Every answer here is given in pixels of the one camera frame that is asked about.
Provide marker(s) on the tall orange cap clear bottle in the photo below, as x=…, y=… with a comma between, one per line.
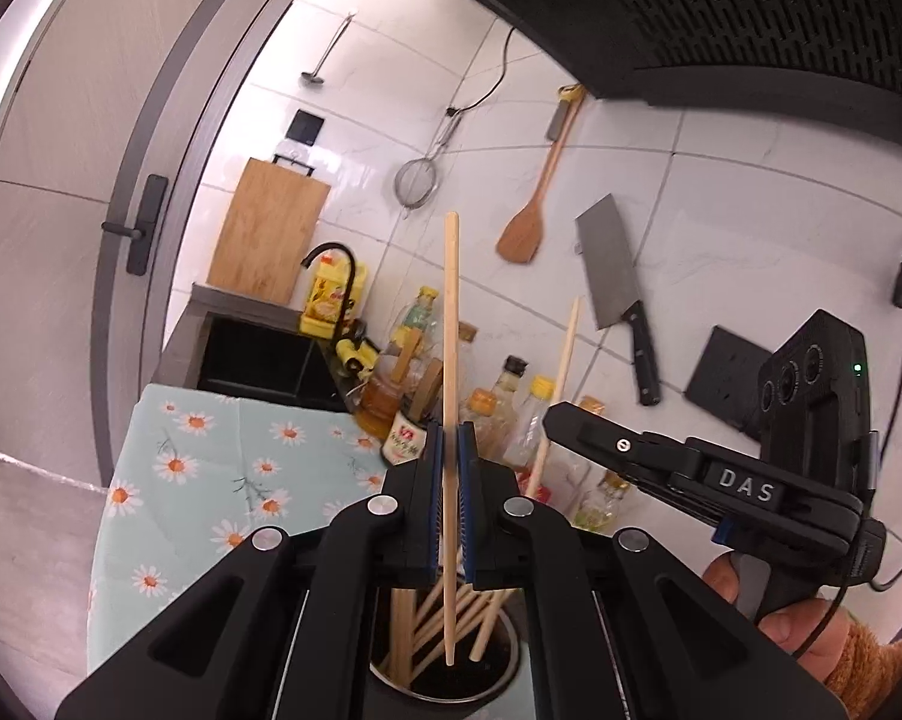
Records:
x=590, y=406

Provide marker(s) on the wooden spatula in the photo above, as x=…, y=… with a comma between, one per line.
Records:
x=522, y=232

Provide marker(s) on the cork cap green label bottle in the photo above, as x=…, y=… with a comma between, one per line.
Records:
x=601, y=502

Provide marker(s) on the person's right hand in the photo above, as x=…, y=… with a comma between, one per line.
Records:
x=796, y=626

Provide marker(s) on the black faucet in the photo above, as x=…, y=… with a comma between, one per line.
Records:
x=350, y=270

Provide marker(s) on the black sink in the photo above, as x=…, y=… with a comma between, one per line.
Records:
x=263, y=360

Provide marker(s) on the metal hanging utensil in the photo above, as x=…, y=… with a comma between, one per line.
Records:
x=323, y=60

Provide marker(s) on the amber glass jar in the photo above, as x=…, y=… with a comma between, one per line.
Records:
x=380, y=405

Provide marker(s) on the bundle of wooden chopsticks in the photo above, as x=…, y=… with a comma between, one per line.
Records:
x=402, y=630

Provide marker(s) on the black range hood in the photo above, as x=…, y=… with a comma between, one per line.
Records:
x=683, y=7

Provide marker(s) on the green label yellow cap bottle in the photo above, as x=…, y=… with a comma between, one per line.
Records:
x=421, y=315

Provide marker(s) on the person's right forearm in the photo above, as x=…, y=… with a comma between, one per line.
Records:
x=871, y=667

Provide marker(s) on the black square wall switch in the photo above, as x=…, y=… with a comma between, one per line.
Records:
x=305, y=127

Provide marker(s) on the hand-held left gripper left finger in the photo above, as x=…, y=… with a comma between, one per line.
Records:
x=435, y=465

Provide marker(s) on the grey hanging utensil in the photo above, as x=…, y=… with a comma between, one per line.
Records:
x=558, y=120

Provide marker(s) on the black wall outlet panel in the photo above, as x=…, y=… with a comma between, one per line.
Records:
x=725, y=379

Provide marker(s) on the white red label sauce bottle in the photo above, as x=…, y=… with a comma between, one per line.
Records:
x=402, y=442

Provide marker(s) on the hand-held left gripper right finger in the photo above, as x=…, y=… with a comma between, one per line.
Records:
x=466, y=465

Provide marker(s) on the long wooden chopstick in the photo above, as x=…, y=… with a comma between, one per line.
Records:
x=563, y=360
x=451, y=315

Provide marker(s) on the black utensil holder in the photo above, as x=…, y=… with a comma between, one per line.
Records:
x=496, y=682

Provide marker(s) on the red label dark bottle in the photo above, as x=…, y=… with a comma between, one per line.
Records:
x=545, y=491

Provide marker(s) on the brown cap clear bottle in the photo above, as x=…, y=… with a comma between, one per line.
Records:
x=467, y=334

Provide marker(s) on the metal mesh strainer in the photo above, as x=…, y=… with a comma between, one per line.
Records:
x=417, y=180

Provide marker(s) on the small orange cap bottle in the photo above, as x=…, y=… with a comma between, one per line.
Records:
x=485, y=412

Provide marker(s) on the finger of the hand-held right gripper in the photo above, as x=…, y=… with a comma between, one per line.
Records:
x=601, y=439

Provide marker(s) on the small yellow black object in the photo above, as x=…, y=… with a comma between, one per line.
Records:
x=355, y=357

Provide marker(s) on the yellow oil bottle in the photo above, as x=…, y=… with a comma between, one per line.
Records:
x=323, y=300

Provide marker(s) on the yellow cap clear bottle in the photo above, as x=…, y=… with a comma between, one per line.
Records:
x=530, y=420

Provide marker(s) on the dark cap bottle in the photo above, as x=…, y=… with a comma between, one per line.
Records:
x=512, y=382

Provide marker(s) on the wooden cutting board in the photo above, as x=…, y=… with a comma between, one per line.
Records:
x=271, y=232

